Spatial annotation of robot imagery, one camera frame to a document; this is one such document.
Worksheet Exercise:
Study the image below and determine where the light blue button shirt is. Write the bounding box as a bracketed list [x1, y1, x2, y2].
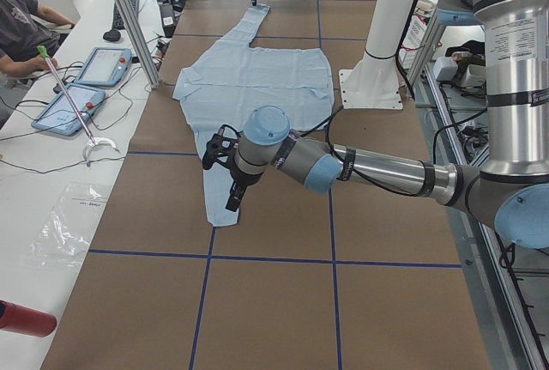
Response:
[173, 4, 341, 227]

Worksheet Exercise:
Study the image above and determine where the black keyboard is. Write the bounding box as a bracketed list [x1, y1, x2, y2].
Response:
[111, 0, 142, 31]

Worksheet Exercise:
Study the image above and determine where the black computer mouse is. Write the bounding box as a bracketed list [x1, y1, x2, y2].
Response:
[103, 29, 121, 42]

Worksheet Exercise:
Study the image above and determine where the far blue teach pendant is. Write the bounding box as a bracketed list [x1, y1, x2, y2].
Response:
[74, 47, 132, 88]

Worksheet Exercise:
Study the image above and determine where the blue teach pendant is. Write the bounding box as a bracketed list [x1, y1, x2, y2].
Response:
[74, 47, 132, 88]
[31, 83, 106, 136]

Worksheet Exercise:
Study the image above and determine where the clear plastic bag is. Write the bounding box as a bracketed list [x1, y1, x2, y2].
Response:
[21, 183, 112, 271]

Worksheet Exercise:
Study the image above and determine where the near blue teach pendant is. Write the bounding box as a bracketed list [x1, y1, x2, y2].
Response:
[31, 83, 106, 136]

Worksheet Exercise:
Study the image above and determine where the white power adapter box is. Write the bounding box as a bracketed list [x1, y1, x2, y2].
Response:
[432, 57, 458, 82]

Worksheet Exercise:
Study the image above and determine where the reacher grabber stick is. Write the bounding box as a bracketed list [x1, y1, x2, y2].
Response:
[37, 45, 119, 167]

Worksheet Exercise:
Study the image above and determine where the seated person grey shirt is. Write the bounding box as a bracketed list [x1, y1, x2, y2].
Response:
[1, 0, 75, 78]

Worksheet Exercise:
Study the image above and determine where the red cylinder bottle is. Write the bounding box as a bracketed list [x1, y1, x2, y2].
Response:
[1, 300, 57, 337]

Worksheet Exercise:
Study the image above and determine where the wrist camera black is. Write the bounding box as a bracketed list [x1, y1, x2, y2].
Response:
[202, 124, 240, 170]

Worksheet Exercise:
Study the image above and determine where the aluminium frame post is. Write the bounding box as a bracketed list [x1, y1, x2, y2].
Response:
[114, 0, 160, 89]

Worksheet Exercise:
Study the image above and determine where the aluminium side frame rail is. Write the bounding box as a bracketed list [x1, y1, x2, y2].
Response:
[420, 63, 548, 369]

